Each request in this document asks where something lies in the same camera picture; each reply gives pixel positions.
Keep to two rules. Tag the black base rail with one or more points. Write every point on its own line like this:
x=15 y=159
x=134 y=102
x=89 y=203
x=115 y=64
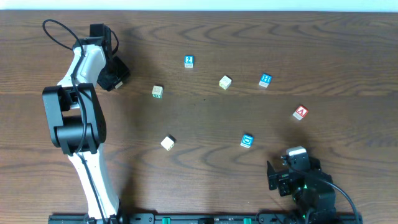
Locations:
x=149 y=218

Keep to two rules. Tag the red letter A block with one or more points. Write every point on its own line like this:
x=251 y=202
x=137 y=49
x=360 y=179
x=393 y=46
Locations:
x=300 y=112

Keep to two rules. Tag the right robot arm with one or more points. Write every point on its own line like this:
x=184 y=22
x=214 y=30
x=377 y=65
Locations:
x=306 y=183

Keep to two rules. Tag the cream block green side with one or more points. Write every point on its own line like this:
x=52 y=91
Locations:
x=157 y=91

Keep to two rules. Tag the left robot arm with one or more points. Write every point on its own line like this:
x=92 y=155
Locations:
x=77 y=126

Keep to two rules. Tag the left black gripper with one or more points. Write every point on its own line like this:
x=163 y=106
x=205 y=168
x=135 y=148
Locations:
x=115 y=76

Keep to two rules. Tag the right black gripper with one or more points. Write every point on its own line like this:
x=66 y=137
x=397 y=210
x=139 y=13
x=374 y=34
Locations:
x=280 y=179

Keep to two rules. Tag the blue letter H block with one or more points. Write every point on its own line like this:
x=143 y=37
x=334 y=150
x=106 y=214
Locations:
x=265 y=80

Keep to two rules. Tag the cream block yellow side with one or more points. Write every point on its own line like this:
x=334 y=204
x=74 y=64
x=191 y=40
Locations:
x=225 y=82

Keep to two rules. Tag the blue letter D block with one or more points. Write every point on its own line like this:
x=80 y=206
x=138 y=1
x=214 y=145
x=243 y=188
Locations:
x=247 y=141

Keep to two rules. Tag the red letter I block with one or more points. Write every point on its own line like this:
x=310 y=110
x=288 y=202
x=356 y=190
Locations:
x=118 y=85

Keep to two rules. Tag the blue number 2 block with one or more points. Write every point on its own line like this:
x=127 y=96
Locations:
x=188 y=61

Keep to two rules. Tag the cream block near left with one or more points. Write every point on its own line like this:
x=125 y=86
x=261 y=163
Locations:
x=168 y=142

